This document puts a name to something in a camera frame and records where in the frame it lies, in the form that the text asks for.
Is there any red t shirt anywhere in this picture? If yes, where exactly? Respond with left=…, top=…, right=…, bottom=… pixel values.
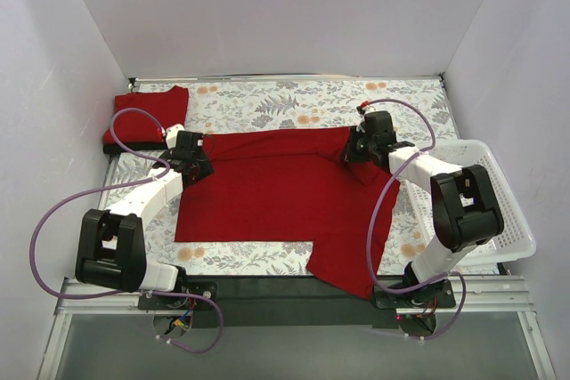
left=114, top=85, right=189, bottom=147
left=175, top=127, right=399, bottom=299

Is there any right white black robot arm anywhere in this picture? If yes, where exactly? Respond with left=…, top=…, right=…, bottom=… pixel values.
left=344, top=105, right=504, bottom=307

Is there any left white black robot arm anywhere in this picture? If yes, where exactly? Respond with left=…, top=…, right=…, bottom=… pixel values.
left=75, top=125, right=214, bottom=309

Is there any folded red t shirt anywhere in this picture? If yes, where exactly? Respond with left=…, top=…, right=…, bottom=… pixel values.
left=114, top=85, right=189, bottom=147

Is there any floral patterned table mat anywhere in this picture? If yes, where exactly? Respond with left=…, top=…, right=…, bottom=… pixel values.
left=86, top=78, right=462, bottom=276

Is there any white plastic laundry basket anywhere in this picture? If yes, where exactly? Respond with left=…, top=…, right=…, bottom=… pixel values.
left=430, top=140, right=536, bottom=268

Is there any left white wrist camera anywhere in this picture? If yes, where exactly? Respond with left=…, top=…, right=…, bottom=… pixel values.
left=160, top=124, right=184, bottom=149

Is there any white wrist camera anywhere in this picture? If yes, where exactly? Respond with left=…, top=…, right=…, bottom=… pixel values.
left=356, top=101, right=378, bottom=134
left=160, top=124, right=184, bottom=149

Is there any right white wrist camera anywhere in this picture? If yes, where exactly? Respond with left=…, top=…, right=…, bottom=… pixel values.
left=356, top=101, right=378, bottom=134

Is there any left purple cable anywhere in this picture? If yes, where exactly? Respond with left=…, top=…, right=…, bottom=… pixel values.
left=28, top=107, right=224, bottom=354

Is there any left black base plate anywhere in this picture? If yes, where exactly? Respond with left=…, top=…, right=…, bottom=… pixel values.
left=137, top=281, right=218, bottom=311

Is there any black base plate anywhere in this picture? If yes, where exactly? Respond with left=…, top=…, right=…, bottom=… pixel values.
left=369, top=279, right=456, bottom=310
left=137, top=281, right=218, bottom=311

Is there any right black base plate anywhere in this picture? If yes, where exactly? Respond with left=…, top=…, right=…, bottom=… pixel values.
left=369, top=279, right=456, bottom=310

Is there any aluminium front rail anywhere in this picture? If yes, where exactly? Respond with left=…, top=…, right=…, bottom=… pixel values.
left=56, top=275, right=534, bottom=314

